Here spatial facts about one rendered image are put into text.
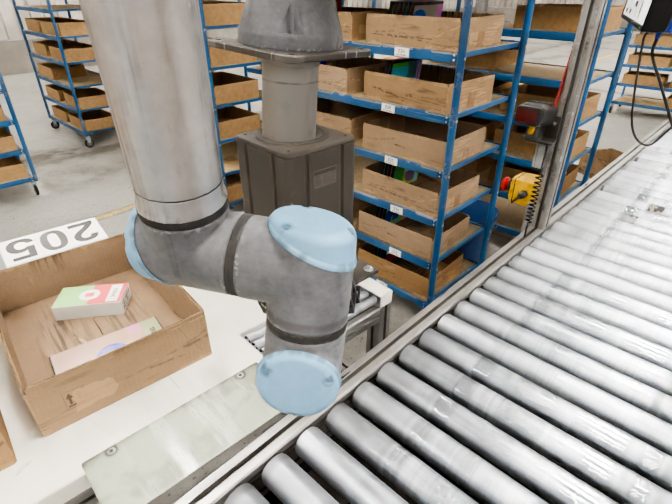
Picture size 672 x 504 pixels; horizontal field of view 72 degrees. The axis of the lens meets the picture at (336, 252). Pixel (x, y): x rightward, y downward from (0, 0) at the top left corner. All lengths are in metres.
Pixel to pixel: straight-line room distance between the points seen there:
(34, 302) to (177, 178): 0.77
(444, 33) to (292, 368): 1.40
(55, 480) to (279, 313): 0.45
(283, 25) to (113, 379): 0.63
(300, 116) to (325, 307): 0.51
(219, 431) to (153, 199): 0.43
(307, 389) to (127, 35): 0.36
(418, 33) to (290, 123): 0.96
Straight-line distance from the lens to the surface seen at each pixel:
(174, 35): 0.39
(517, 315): 1.04
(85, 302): 1.05
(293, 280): 0.44
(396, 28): 1.82
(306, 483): 0.71
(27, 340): 1.06
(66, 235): 1.17
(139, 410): 0.84
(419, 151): 1.82
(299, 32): 0.83
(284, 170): 0.85
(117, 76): 0.41
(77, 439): 0.84
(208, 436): 0.77
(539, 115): 1.21
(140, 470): 0.76
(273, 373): 0.49
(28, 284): 1.14
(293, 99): 0.88
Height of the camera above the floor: 1.34
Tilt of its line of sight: 31 degrees down
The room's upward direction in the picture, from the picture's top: straight up
